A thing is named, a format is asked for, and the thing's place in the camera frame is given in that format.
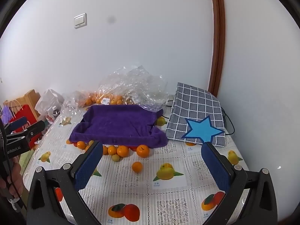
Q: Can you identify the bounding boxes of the person's left hand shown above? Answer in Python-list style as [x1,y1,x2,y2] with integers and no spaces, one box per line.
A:
[0,156,23,195]

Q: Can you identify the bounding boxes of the white wall light switch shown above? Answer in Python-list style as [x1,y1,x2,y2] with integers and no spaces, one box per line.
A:
[74,13,88,29]

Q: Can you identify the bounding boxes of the large round mandarin orange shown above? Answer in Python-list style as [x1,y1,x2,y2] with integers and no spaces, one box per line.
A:
[136,144,150,158]

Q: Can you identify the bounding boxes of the brown wooden door frame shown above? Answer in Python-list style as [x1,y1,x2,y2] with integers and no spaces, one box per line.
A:
[208,0,227,98]

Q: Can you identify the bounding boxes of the small crumpled clear plastic bag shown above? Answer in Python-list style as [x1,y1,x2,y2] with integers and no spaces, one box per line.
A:
[60,91,88,125]

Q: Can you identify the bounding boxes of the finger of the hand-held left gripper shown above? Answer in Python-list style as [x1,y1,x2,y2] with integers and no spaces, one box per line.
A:
[9,116,28,131]
[22,121,46,139]

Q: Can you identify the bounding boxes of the white plastic bag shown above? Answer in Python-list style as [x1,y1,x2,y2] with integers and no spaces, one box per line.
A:
[35,88,65,122]

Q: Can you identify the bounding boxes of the black power cable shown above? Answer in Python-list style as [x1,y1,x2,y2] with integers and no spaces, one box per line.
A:
[164,94,235,135]

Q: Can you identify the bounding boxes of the red paper bag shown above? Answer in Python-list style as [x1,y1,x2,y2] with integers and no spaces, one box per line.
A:
[5,100,39,134]

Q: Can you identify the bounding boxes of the wooden crate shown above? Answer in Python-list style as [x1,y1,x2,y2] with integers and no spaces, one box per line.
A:
[3,89,43,122]

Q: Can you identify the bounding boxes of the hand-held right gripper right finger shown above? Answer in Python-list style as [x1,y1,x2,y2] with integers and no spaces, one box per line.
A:
[201,142,278,225]

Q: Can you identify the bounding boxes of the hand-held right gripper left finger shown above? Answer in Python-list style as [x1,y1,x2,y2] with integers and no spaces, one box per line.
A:
[26,141,104,225]

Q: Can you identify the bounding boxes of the grey checked cushion blue star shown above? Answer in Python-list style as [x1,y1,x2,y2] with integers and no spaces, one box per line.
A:
[165,82,226,147]

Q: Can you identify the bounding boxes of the heap of bagged oranges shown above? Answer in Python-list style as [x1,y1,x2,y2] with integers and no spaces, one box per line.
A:
[77,92,139,108]

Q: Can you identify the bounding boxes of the fruit print tablecloth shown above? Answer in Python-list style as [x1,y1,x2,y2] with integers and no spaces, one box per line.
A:
[22,108,250,225]

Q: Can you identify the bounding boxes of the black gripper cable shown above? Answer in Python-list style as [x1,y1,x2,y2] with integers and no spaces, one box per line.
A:
[0,122,26,212]

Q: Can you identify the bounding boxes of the large clear plastic bag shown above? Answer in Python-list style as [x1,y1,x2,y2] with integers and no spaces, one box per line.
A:
[97,66,169,113]

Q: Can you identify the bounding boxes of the purple towel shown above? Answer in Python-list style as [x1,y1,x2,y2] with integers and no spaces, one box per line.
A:
[70,105,168,149]

